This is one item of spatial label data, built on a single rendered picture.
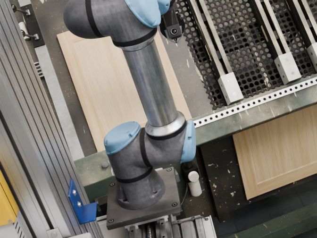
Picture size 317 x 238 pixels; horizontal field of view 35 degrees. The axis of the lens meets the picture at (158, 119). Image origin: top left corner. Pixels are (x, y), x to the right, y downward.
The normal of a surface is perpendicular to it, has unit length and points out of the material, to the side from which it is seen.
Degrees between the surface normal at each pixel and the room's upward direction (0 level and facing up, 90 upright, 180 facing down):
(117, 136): 7
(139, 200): 72
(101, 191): 90
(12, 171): 90
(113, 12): 83
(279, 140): 90
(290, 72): 55
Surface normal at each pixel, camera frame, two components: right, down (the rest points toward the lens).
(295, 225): 0.24, 0.38
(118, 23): -0.15, 0.64
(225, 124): 0.05, -0.18
